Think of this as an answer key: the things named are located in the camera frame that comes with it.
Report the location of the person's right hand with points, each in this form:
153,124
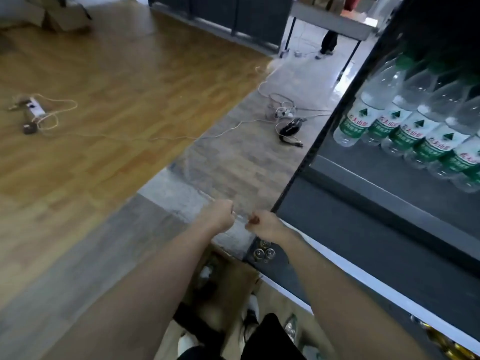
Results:
268,226

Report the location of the person's left hand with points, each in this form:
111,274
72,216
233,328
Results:
219,217

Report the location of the brown cardboard box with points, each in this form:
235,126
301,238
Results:
236,281

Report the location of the dark grey metal shelf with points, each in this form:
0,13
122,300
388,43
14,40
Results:
356,228

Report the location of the row of shelved water bottles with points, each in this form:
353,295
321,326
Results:
405,123

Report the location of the person's right forearm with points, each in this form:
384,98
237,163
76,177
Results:
345,303

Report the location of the person's left forearm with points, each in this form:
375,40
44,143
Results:
150,296

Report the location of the person's white right shoe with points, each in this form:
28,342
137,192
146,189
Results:
252,311

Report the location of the person's white shoe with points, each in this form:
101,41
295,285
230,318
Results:
252,311
187,344

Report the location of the person's black shorts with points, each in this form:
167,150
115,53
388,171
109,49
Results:
270,341

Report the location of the person's white left shoe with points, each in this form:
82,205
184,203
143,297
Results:
187,344

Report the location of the group of small gold cans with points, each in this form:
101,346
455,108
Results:
264,253

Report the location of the white power strip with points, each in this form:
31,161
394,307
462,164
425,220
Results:
283,112

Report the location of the dark grey partition panels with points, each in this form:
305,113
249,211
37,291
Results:
243,14

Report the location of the scattered gold drink cans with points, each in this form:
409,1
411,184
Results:
446,344

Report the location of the white floor adapter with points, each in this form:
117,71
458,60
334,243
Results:
34,107

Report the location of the white table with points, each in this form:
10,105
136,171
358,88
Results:
330,20

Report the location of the flat brown carton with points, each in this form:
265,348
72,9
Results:
63,16

